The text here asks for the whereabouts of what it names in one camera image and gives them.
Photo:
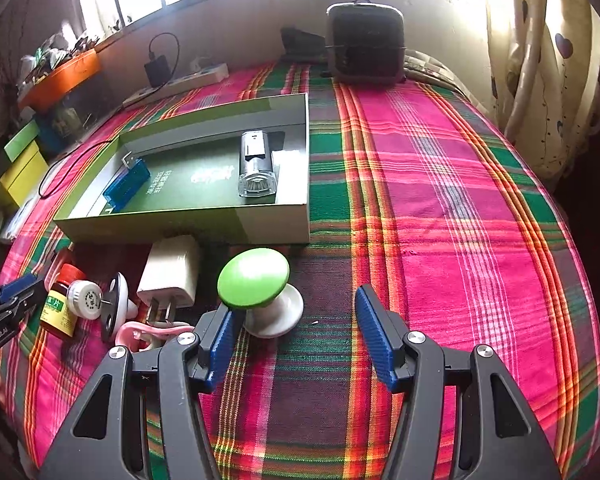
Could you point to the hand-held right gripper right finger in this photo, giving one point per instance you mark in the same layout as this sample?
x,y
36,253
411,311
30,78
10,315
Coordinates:
x,y
375,330

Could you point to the green lid box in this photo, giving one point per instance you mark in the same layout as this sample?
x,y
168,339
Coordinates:
x,y
22,140

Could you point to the green white mushroom knob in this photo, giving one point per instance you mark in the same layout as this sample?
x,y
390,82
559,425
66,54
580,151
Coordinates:
x,y
252,277

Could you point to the white plastic packet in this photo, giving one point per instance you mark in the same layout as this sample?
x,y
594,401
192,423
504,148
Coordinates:
x,y
10,222

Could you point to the black power adapter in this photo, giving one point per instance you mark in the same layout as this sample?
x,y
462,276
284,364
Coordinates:
x,y
158,72

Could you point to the grey printed cloth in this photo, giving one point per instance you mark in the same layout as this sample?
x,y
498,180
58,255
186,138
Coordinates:
x,y
430,67

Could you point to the yellow box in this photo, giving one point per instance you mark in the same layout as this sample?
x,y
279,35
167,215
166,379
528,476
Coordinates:
x,y
20,180

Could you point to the orange tray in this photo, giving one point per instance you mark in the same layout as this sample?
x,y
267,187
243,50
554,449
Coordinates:
x,y
65,77

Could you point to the white disc with black face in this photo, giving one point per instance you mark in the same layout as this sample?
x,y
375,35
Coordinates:
x,y
117,305

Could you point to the blue usb hub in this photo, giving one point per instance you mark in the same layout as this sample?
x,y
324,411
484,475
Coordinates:
x,y
125,185

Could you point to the dark bag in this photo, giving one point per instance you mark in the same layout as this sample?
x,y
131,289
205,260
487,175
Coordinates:
x,y
302,42

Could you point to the dry branches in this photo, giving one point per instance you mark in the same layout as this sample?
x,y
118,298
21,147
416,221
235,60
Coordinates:
x,y
2,60

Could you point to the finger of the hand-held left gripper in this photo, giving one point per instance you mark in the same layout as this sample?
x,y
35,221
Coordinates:
x,y
19,287
5,312

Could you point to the white round cap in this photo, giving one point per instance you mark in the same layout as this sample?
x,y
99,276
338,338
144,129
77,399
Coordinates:
x,y
85,299

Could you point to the green cardboard box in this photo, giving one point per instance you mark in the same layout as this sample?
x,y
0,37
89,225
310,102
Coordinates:
x,y
180,220

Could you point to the white charger plug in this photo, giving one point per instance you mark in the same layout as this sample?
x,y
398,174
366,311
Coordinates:
x,y
172,270

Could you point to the pink clip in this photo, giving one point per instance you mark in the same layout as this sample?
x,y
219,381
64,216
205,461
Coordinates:
x,y
140,332

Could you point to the red cap medicine bottle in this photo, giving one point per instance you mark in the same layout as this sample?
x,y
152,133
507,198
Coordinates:
x,y
57,310

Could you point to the pink plaid blanket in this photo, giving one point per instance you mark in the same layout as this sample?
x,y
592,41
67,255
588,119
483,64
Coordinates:
x,y
430,210

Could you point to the pile of clutter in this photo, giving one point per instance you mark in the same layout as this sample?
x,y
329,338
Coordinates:
x,y
55,52

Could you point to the blue box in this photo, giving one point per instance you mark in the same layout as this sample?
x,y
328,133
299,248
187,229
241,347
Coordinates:
x,y
55,127

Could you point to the cream printed curtain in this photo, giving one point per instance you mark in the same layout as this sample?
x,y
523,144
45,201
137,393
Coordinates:
x,y
545,70

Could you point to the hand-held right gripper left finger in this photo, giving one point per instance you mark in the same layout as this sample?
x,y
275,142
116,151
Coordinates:
x,y
220,345

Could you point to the white power strip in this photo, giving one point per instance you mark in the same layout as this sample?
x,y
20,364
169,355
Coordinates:
x,y
190,81

